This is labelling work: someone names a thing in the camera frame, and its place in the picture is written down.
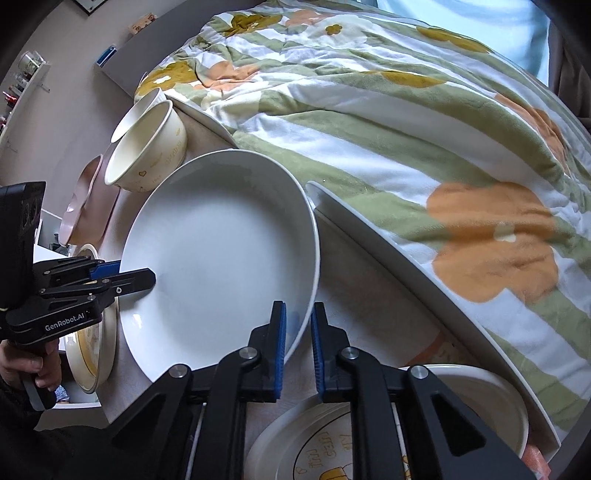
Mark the right brown curtain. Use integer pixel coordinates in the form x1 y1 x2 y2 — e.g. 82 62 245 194
548 23 590 131

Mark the light blue window cloth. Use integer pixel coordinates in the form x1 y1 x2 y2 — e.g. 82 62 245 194
376 0 550 84

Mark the small toy figure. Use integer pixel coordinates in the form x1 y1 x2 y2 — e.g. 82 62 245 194
128 13 157 35

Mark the pink square bowl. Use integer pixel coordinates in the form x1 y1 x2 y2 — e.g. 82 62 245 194
58 155 120 246

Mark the yellow duck deep plate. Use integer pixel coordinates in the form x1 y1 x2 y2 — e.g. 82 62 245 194
243 362 530 480

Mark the grey headboard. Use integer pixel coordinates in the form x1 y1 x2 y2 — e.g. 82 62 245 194
99 0 260 97

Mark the cream duck bowl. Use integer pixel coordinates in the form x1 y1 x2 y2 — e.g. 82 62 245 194
104 100 187 192

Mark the small duck oval dish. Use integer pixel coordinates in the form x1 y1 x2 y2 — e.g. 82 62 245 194
64 242 119 394

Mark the white ribbed bowl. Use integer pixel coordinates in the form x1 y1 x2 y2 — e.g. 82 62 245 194
110 87 166 144

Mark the person's left hand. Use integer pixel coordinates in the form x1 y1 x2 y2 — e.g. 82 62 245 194
0 340 62 391

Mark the large white plate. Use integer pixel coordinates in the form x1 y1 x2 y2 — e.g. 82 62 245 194
119 149 321 380

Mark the blue white box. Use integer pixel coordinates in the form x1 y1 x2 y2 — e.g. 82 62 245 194
95 45 117 68

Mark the floral green duvet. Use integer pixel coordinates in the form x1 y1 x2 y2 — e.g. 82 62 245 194
135 1 590 436

